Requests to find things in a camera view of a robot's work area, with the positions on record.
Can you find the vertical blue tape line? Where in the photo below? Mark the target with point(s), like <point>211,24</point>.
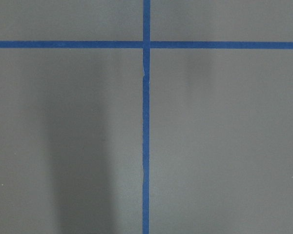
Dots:
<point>146,108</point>

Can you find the horizontal blue tape line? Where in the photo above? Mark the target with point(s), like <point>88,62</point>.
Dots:
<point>152,44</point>

